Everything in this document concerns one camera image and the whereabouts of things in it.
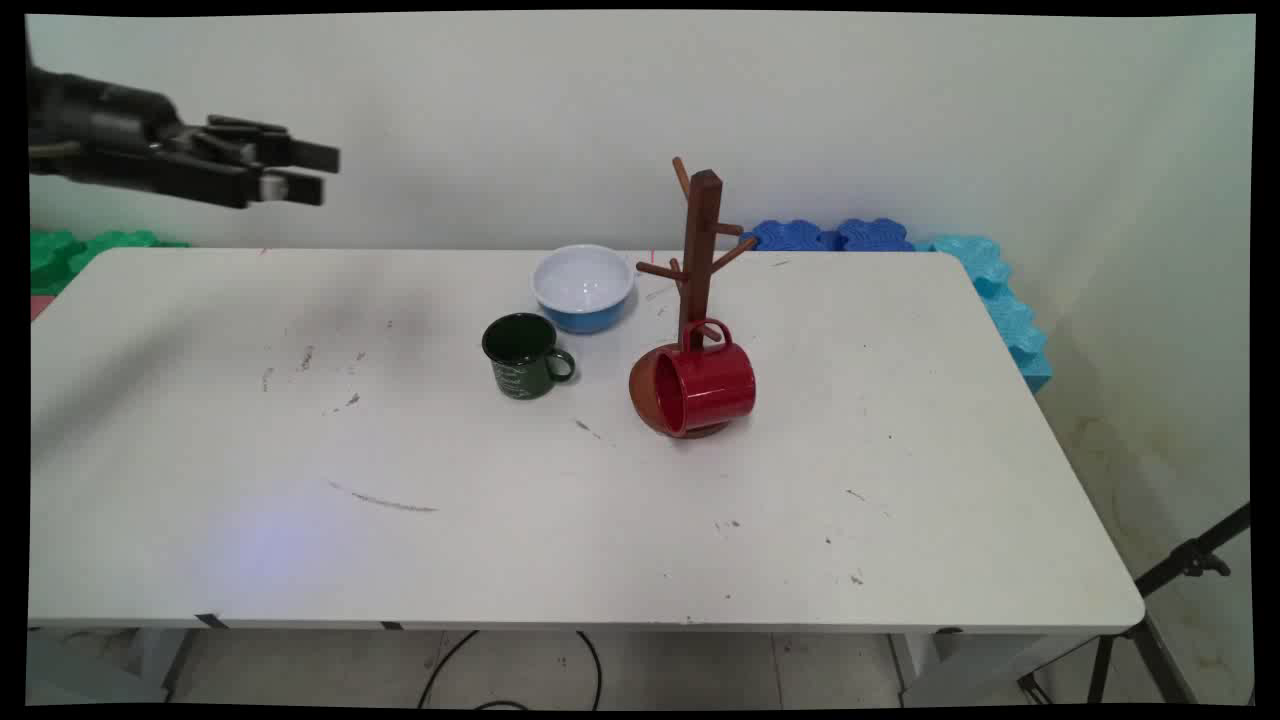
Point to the dark blue foam mat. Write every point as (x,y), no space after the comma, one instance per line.
(830,236)

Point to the red enamel mug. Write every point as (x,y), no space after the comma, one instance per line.
(705,385)

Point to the white table leg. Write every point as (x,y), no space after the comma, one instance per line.
(960,670)
(165,660)

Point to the dark green enamel mug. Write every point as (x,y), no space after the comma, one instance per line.
(520,360)

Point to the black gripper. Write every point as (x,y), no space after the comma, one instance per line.
(100,130)

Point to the black tripod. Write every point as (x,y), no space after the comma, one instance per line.
(1185,560)

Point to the brown wooden mug tree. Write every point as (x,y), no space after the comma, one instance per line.
(703,235)

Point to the green foam mat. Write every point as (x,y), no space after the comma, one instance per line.
(75,255)

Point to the pink foam mat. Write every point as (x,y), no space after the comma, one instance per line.
(38,306)

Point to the blue bowl white inside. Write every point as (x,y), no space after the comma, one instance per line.
(582,285)

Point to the cyan foam mat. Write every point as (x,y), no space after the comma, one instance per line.
(1005,305)

